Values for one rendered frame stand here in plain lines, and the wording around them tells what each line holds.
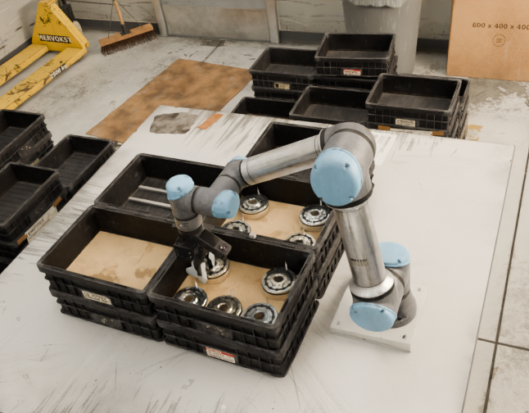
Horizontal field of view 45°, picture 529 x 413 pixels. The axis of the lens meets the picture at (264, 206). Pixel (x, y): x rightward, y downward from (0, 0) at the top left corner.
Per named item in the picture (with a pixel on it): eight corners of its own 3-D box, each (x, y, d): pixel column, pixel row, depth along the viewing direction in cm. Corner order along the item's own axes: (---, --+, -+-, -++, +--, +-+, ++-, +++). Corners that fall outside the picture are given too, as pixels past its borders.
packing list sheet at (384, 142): (398, 133, 259) (398, 132, 259) (384, 166, 243) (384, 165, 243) (322, 124, 271) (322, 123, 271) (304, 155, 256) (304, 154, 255)
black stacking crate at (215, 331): (318, 279, 188) (315, 251, 181) (280, 358, 168) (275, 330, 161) (202, 252, 203) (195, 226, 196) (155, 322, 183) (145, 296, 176)
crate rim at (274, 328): (317, 256, 182) (316, 250, 180) (277, 336, 162) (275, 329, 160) (196, 230, 197) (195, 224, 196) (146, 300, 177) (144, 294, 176)
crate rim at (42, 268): (196, 230, 197) (195, 224, 196) (146, 300, 177) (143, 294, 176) (92, 208, 213) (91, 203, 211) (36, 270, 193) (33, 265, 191)
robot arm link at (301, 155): (373, 99, 152) (222, 152, 181) (361, 122, 145) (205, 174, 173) (393, 139, 157) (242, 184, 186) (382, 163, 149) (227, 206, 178)
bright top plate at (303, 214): (335, 208, 205) (335, 206, 204) (324, 228, 198) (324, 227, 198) (305, 202, 209) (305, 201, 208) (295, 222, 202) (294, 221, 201)
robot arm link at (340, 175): (409, 300, 173) (370, 126, 144) (396, 341, 162) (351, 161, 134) (367, 297, 178) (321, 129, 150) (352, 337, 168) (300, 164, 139)
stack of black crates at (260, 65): (333, 101, 390) (330, 50, 369) (318, 128, 370) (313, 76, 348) (273, 95, 405) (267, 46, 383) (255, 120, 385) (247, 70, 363)
